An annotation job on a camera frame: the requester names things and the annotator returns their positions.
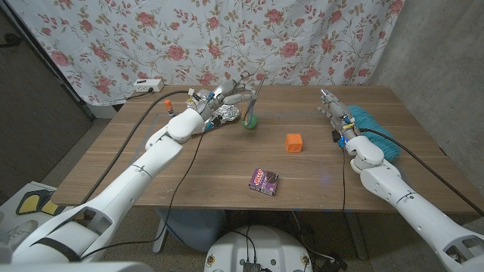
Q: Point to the white power strip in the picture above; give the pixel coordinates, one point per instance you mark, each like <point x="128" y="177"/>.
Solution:
<point x="148" y="85"/>

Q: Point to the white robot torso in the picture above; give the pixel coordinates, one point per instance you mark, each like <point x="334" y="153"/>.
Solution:
<point x="261" y="249"/>

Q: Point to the yellow black foot pedal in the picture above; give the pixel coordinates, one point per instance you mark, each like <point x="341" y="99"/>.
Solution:
<point x="28" y="203"/>

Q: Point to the grey table leg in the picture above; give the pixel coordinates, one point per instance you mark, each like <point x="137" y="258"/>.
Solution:
<point x="356" y="236"/>

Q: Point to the green ball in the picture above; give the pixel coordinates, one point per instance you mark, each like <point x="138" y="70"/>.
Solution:
<point x="252" y="123"/>

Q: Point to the orange capped glue stick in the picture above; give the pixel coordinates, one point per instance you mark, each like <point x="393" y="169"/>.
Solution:
<point x="169" y="107"/>

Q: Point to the black power adapter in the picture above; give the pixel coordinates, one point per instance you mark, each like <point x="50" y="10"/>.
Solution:
<point x="334" y="264"/>

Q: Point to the white floor board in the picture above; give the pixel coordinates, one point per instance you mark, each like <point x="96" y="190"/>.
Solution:
<point x="11" y="211"/>

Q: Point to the purple pudding mix box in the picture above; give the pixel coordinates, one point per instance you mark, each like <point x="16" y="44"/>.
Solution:
<point x="264" y="182"/>

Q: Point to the white sneaker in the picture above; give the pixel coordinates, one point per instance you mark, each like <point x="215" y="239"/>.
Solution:
<point x="20" y="231"/>

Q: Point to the orange block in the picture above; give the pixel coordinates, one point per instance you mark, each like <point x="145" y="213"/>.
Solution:
<point x="294" y="143"/>

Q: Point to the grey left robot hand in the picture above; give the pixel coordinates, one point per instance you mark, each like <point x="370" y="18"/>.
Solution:
<point x="223" y="92"/>

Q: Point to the aluminum foil sheet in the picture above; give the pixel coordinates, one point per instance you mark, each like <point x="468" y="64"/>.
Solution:
<point x="228" y="112"/>

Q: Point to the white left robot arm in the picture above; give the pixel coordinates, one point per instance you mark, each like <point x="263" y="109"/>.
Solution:
<point x="128" y="189"/>

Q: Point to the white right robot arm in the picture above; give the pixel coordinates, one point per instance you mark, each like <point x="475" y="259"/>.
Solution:
<point x="408" y="200"/>

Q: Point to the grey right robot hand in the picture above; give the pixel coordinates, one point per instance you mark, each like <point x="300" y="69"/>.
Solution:
<point x="340" y="115"/>

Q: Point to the black backdrop stand pole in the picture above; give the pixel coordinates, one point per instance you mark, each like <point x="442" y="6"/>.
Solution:
<point x="42" y="56"/>

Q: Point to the blue grey chair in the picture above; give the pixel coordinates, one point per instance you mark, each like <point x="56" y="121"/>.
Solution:
<point x="193" y="228"/>

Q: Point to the floral print curtain backdrop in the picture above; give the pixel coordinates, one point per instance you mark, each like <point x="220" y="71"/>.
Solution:
<point x="211" y="38"/>

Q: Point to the teal yarn skein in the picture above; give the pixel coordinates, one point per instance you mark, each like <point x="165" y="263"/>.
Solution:
<point x="378" y="134"/>

